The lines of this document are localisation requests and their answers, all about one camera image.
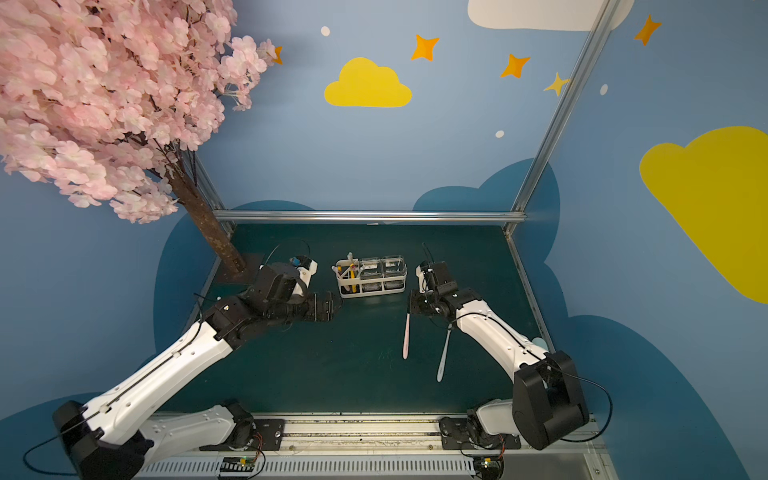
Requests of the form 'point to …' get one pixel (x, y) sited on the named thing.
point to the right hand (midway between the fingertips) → (413, 298)
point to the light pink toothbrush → (406, 339)
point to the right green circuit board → (488, 467)
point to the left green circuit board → (237, 464)
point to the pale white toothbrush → (440, 370)
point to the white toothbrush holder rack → (371, 276)
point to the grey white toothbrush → (350, 258)
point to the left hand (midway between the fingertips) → (331, 297)
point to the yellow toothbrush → (354, 288)
